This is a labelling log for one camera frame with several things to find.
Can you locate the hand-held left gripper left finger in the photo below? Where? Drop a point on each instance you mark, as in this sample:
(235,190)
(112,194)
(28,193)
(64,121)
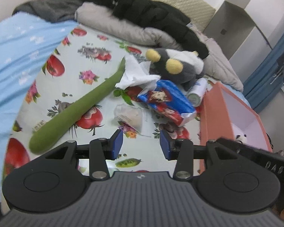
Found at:
(117,144)

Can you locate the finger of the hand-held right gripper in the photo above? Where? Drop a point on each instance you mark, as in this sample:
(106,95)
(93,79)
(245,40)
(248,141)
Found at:
(239,147)

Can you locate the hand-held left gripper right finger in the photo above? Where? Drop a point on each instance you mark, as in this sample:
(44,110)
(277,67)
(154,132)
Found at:
(165,144)

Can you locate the panda plush toy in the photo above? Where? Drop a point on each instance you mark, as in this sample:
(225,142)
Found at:
(241,137)

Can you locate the clear plastic bag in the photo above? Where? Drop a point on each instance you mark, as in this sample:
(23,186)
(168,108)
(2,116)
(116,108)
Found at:
(130,117)

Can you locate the pink cardboard box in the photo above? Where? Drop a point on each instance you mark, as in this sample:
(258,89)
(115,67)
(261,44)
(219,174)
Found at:
(215,118)

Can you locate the red blue snack packet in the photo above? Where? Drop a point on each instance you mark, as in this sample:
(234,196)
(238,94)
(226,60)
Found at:
(175,97)

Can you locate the green plush cucumber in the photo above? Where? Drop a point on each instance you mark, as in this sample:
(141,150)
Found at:
(85,104)

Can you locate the white paper towel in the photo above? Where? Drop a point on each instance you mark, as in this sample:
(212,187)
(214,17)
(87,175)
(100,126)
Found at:
(135,73)

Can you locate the white spray can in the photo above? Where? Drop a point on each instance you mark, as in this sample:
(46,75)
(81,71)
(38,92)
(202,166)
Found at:
(197,92)

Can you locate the blue curtain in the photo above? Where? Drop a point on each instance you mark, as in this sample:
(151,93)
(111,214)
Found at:
(262,82)

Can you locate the grey penguin plush toy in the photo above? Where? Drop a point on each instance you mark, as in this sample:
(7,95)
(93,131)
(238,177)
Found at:
(189,72)

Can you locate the fruit print plastic tablecloth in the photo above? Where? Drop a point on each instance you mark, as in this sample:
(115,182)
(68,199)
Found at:
(73,54)

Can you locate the white wardrobe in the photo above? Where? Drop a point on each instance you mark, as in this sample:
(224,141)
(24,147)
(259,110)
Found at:
(239,28)

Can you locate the light grey duvet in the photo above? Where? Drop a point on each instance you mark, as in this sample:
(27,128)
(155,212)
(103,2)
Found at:
(104,19)

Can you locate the black puffer jacket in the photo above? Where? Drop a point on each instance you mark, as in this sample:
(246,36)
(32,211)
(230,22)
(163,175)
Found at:
(156,16)

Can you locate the dark grey fleece blanket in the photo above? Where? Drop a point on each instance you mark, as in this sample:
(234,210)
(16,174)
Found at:
(49,7)

